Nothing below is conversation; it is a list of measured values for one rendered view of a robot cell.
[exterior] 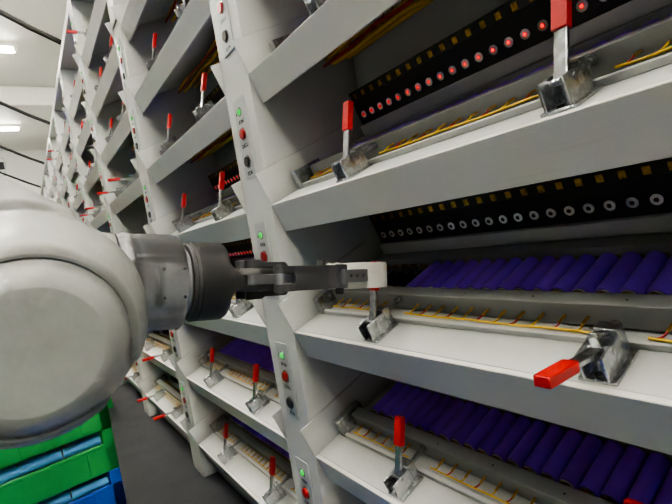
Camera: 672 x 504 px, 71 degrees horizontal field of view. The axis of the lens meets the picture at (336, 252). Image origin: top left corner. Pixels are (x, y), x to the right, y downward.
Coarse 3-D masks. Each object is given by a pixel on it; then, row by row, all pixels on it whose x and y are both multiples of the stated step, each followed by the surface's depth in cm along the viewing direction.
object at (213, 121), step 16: (208, 96) 122; (224, 96) 92; (192, 112) 90; (208, 112) 84; (224, 112) 79; (192, 128) 92; (208, 128) 87; (224, 128) 82; (160, 144) 129; (176, 144) 102; (192, 144) 96; (208, 144) 91; (224, 144) 121; (144, 160) 126; (160, 160) 115; (176, 160) 107; (160, 176) 121
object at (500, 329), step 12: (324, 312) 71; (336, 312) 68; (348, 312) 65; (360, 312) 63; (420, 324) 54; (432, 324) 52; (444, 324) 50; (456, 324) 49; (468, 324) 48; (480, 324) 46; (528, 336) 42; (540, 336) 41; (552, 336) 40; (564, 336) 39; (576, 336) 38; (636, 348) 35; (648, 348) 34; (660, 348) 33
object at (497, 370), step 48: (432, 240) 66; (480, 240) 60; (528, 240) 54; (336, 336) 62; (432, 336) 50; (480, 336) 46; (432, 384) 48; (480, 384) 42; (528, 384) 38; (576, 384) 34; (624, 384) 32; (624, 432) 33
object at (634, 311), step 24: (384, 288) 62; (408, 288) 58; (432, 288) 55; (456, 288) 52; (456, 312) 52; (480, 312) 49; (504, 312) 45; (528, 312) 44; (552, 312) 41; (576, 312) 40; (600, 312) 38; (624, 312) 36; (648, 312) 35; (648, 336) 34
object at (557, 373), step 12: (588, 336) 33; (588, 348) 34; (600, 348) 33; (564, 360) 32; (576, 360) 32; (588, 360) 32; (540, 372) 30; (552, 372) 30; (564, 372) 30; (576, 372) 31; (540, 384) 30; (552, 384) 29
